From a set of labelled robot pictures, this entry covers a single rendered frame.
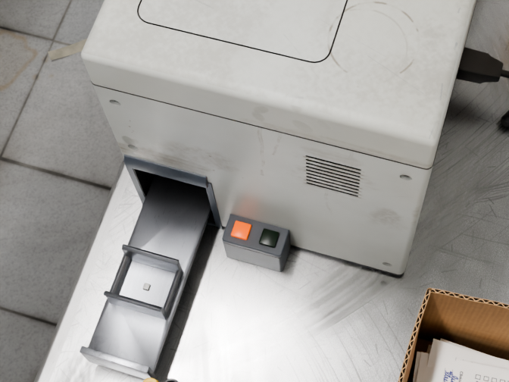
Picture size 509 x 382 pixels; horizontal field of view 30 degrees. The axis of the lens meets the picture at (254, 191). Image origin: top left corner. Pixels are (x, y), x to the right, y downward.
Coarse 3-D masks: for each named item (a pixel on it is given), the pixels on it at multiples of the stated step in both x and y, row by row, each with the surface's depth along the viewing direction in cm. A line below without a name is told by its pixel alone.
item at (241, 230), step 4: (236, 224) 91; (240, 224) 91; (244, 224) 91; (248, 224) 91; (236, 228) 91; (240, 228) 91; (244, 228) 91; (248, 228) 91; (232, 232) 91; (236, 232) 90; (240, 232) 90; (244, 232) 90; (248, 232) 91; (236, 236) 90; (240, 236) 90; (244, 236) 90
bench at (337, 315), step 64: (448, 128) 99; (128, 192) 99; (448, 192) 97; (320, 256) 95; (448, 256) 94; (64, 320) 94; (192, 320) 93; (256, 320) 93; (320, 320) 92; (384, 320) 92
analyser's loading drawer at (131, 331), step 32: (160, 192) 94; (192, 192) 94; (160, 224) 93; (192, 224) 93; (128, 256) 91; (160, 256) 88; (192, 256) 91; (128, 288) 90; (160, 288) 90; (128, 320) 89; (160, 320) 89; (96, 352) 86; (128, 352) 88; (160, 352) 88
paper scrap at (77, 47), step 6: (78, 42) 210; (84, 42) 210; (66, 48) 209; (72, 48) 209; (78, 48) 209; (48, 54) 208; (54, 54) 208; (60, 54) 208; (66, 54) 209; (72, 54) 209
